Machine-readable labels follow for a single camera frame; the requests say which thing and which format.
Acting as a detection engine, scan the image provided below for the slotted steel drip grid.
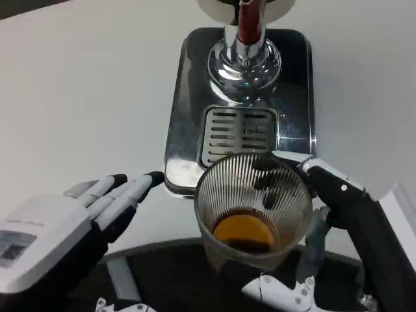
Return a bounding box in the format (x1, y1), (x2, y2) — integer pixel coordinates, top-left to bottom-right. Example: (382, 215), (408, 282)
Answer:
(198, 105), (280, 168)

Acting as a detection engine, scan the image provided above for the steel drip tray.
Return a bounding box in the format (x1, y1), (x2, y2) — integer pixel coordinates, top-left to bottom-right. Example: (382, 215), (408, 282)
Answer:
(162, 27), (318, 200)

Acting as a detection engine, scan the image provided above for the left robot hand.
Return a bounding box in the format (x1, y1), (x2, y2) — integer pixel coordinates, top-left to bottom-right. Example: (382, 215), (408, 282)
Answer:
(0, 171), (165, 312)

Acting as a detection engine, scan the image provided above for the clear ribbed glass cup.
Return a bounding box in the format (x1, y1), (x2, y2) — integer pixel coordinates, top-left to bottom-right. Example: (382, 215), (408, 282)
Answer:
(193, 153), (314, 272)

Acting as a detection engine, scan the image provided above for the red-brown dispenser tap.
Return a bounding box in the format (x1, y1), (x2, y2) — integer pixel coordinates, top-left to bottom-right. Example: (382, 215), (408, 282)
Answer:
(237, 0), (265, 46)

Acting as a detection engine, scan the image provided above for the brown drink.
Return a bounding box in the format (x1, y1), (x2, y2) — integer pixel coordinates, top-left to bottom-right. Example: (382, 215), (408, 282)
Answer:
(212, 215), (278, 255)

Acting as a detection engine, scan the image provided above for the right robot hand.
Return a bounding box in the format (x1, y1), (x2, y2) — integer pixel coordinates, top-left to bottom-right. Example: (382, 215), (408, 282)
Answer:
(223, 149), (416, 312)

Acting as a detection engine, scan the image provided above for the drink dispenser with chrome pedestal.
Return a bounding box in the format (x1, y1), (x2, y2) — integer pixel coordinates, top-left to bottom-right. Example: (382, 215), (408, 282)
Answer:
(197, 0), (298, 99)

